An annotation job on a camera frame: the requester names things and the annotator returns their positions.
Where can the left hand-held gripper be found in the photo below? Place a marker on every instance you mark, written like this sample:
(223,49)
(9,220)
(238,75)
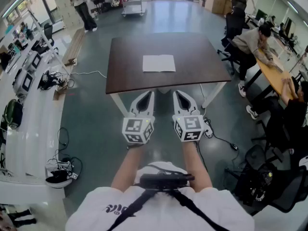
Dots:
(134,129)

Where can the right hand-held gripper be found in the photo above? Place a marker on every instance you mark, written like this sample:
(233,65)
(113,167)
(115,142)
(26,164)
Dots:
(191,126)

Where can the white paper sheet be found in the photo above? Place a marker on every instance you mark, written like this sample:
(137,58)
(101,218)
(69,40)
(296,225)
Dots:
(158,63)

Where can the person's right forearm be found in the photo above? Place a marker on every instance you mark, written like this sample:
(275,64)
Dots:
(195,162)

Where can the person's left forearm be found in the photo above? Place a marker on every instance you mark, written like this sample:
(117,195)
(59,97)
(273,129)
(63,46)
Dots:
(131,162)

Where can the white table leg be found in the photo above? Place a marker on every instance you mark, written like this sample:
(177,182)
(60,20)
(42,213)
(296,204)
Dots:
(214,94)
(119,105)

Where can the white power strip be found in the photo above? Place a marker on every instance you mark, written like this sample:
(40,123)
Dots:
(208,129)

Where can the black chest-mounted device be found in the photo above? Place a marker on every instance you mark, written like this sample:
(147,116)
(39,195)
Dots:
(163,180)

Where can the brown cardboard piece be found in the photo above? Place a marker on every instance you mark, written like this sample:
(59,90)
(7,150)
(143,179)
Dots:
(60,93)

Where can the light wooden bench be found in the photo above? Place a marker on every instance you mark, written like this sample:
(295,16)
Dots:
(75,44)

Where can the orange wooden round table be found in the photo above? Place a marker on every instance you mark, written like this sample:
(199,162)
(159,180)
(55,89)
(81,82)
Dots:
(274,77)

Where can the grey flat trolley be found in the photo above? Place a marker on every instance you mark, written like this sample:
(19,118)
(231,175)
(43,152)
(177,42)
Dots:
(133,8)

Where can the tall black office chair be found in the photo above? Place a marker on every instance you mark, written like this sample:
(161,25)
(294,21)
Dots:
(235,20)

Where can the person's white shirt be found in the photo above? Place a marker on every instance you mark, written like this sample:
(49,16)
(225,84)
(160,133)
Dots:
(158,210)

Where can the black mesh office chair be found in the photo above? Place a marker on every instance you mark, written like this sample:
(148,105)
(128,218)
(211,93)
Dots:
(264,177)

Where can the cardboard boxes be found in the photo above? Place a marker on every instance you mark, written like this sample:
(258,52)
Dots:
(216,1)

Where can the white helmet black lining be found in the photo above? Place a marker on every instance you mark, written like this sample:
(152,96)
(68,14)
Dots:
(59,180)

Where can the long white workbench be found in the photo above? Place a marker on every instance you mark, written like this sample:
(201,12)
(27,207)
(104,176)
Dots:
(31,133)

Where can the white machine black panel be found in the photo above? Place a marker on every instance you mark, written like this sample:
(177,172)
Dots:
(33,61)
(24,83)

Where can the green backpack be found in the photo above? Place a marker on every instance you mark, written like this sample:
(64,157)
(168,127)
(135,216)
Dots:
(13,113)

